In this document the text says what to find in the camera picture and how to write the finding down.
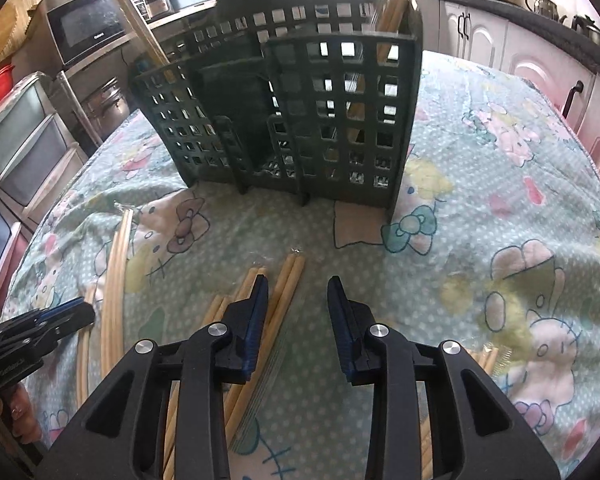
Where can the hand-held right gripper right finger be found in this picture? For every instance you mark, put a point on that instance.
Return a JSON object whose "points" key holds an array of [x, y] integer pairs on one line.
{"points": [[339, 325]]}

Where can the dark kettle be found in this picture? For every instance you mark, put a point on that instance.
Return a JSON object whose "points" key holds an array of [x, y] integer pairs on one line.
{"points": [[587, 27]]}

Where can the woven straw basket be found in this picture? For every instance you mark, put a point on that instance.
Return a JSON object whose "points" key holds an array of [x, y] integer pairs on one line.
{"points": [[5, 30]]}

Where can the dark green utensil holder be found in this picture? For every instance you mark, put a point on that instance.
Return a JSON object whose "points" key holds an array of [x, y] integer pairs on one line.
{"points": [[330, 110]]}

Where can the white kitchen cabinets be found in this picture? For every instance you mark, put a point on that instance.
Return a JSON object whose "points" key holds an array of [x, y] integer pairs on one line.
{"points": [[480, 35]]}

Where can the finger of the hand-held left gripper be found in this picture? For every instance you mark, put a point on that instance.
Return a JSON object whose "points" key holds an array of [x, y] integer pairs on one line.
{"points": [[75, 320], [55, 309]]}

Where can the cartoon printed blanket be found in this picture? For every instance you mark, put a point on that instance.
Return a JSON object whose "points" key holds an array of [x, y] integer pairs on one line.
{"points": [[480, 210]]}

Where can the stacked steel pot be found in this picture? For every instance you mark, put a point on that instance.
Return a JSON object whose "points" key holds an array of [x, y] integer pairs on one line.
{"points": [[105, 110]]}

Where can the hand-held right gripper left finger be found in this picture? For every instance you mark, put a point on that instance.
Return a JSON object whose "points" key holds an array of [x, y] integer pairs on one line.
{"points": [[257, 320]]}

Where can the person's left hand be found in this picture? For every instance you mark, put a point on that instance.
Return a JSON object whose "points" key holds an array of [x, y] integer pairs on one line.
{"points": [[22, 415]]}

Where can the stone kitchen shelf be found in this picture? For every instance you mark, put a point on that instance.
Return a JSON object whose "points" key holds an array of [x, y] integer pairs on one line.
{"points": [[180, 17]]}

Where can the black kitchen counter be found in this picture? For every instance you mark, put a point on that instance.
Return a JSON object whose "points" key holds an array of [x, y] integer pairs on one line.
{"points": [[530, 20]]}

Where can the bamboo chopstick pair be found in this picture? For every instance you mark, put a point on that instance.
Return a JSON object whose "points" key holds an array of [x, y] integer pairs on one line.
{"points": [[486, 357], [135, 25], [287, 285], [254, 280], [397, 0], [114, 285], [215, 312]]}

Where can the black microwave oven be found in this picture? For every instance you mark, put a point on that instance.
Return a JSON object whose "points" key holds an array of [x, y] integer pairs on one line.
{"points": [[85, 27]]}

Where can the steel kettle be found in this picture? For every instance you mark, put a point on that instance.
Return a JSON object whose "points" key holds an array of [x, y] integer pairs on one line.
{"points": [[547, 7]]}

